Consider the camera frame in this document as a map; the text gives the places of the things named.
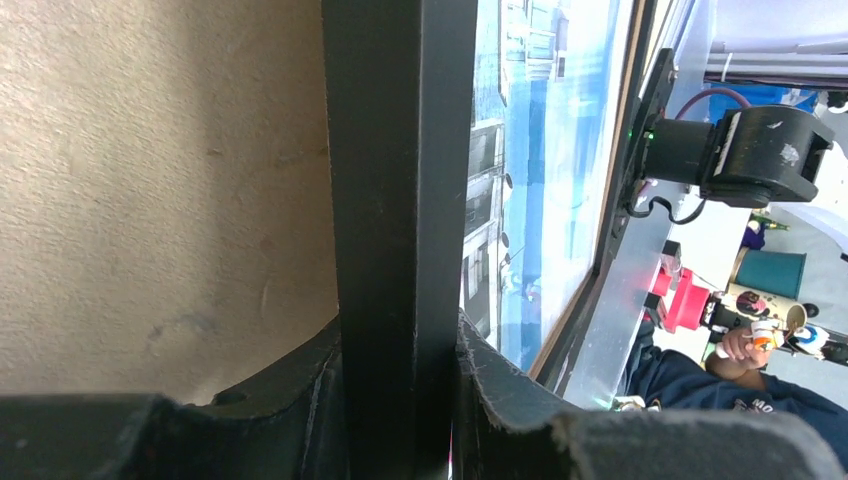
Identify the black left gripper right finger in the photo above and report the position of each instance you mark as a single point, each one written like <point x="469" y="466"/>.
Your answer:
<point x="507" y="426"/>

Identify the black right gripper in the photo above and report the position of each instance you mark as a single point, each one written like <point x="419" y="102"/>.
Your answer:
<point x="650" y="108"/>

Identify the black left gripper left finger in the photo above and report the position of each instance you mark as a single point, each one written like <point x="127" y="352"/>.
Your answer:
<point x="284" y="422"/>

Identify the building and sky photo print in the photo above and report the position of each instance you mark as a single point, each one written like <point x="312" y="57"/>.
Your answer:
<point x="546" y="84"/>

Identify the black wooden picture frame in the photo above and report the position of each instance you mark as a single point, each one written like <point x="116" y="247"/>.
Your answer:
<point x="399" y="93"/>

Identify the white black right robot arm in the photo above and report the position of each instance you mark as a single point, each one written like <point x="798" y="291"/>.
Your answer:
<point x="751" y="157"/>

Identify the red box in background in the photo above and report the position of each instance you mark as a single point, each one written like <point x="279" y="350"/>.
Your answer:
<point x="675" y="301"/>

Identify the person in blue shirt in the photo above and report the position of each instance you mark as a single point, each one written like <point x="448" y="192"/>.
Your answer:
<point x="668" y="379"/>

